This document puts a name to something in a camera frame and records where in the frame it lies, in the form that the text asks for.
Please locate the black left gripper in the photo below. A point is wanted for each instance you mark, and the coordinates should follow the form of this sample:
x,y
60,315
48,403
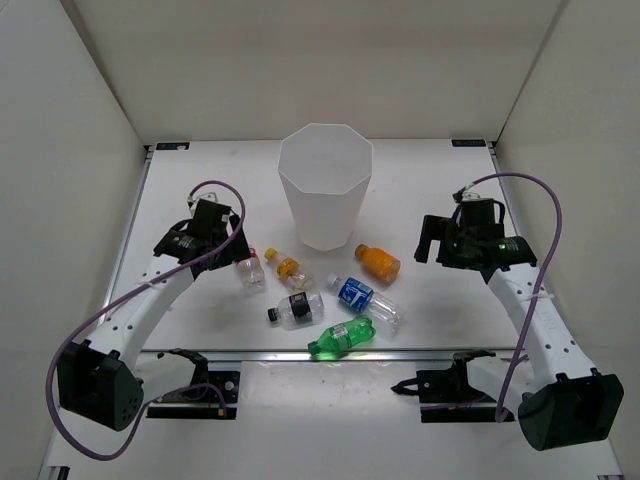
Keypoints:
x,y
236,251

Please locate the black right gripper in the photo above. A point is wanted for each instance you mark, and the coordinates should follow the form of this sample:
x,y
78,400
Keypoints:
x,y
438,228

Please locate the clear bottle red label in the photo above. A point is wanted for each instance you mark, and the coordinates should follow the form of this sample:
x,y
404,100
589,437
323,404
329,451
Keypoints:
x,y
251,273

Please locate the clear bottle yellow cap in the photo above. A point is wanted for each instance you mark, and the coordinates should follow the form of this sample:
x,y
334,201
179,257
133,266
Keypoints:
x,y
289,271

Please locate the orange juice bottle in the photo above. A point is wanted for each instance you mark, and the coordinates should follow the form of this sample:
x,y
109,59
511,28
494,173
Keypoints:
x,y
381,264

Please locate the clear bottle blue label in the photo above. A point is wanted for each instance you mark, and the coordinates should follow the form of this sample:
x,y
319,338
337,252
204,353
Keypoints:
x,y
386,315

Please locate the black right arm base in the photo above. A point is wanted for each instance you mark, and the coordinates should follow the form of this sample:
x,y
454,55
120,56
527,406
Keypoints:
x,y
445,396

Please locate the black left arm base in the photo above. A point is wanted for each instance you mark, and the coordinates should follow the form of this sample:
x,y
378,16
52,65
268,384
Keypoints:
x,y
213,394

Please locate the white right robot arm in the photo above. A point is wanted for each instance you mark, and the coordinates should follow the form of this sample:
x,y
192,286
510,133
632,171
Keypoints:
x,y
557,394

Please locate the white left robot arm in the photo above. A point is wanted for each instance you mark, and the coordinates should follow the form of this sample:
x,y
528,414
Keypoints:
x,y
103,378

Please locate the white octagonal plastic bin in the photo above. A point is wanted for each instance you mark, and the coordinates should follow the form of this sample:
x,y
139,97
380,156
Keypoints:
x,y
325,170

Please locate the clear bottle black label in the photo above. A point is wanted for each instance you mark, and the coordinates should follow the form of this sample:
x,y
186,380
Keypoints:
x,y
298,310

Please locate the right table corner label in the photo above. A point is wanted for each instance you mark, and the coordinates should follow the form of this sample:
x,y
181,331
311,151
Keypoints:
x,y
468,143

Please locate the table corner label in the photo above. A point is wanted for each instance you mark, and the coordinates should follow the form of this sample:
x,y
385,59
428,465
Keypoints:
x,y
468,143
172,146

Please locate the left table corner label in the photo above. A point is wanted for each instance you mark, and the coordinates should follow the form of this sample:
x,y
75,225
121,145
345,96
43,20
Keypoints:
x,y
172,146

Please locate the green plastic bottle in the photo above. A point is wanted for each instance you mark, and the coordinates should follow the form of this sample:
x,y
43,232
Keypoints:
x,y
342,337

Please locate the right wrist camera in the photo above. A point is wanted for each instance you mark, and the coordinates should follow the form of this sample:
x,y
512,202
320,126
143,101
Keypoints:
x,y
465,194

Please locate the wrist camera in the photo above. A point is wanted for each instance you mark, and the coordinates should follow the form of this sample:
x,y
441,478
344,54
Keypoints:
x,y
194,197
465,194

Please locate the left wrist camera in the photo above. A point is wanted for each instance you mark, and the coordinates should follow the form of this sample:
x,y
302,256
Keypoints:
x,y
194,197

